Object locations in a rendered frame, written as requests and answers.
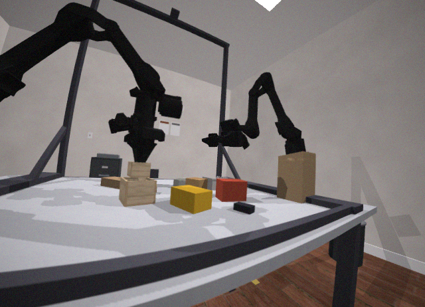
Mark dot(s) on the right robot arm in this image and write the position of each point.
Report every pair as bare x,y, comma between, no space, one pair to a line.
73,23

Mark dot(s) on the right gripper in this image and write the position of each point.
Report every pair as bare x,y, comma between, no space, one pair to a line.
142,148

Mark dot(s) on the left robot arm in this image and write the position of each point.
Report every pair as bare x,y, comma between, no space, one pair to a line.
294,142

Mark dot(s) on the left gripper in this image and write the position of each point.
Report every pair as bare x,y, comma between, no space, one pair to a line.
226,139

